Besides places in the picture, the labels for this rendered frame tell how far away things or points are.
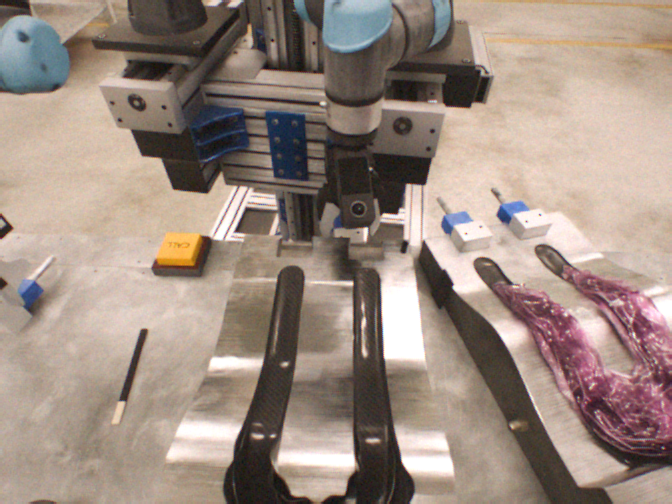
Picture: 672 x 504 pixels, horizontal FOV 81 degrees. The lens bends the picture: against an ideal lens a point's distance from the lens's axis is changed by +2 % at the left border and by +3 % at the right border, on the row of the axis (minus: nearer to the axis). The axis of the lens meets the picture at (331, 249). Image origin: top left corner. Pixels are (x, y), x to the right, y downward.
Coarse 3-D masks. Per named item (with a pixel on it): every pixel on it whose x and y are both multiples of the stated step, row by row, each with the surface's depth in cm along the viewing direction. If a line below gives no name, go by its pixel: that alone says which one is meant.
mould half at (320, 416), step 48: (336, 240) 60; (384, 240) 60; (240, 288) 54; (336, 288) 54; (384, 288) 54; (240, 336) 50; (336, 336) 50; (384, 336) 50; (240, 384) 44; (336, 384) 44; (192, 432) 38; (288, 432) 38; (336, 432) 38; (432, 432) 38; (192, 480) 35; (288, 480) 34; (336, 480) 34; (432, 480) 35
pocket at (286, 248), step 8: (280, 240) 61; (312, 240) 61; (280, 248) 61; (288, 248) 62; (296, 248) 62; (304, 248) 62; (312, 248) 62; (280, 256) 61; (288, 256) 61; (296, 256) 61; (304, 256) 61
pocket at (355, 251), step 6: (354, 246) 61; (360, 246) 61; (366, 246) 61; (372, 246) 61; (378, 246) 61; (348, 252) 62; (354, 252) 62; (360, 252) 62; (366, 252) 62; (372, 252) 62; (378, 252) 62; (348, 258) 61; (354, 258) 61; (360, 258) 61; (366, 258) 61; (372, 258) 61; (378, 258) 61; (384, 258) 58
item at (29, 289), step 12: (48, 264) 65; (36, 276) 63; (24, 288) 60; (36, 288) 61; (0, 300) 57; (24, 300) 60; (0, 312) 56; (12, 312) 58; (24, 312) 60; (0, 324) 57; (12, 324) 58; (24, 324) 60
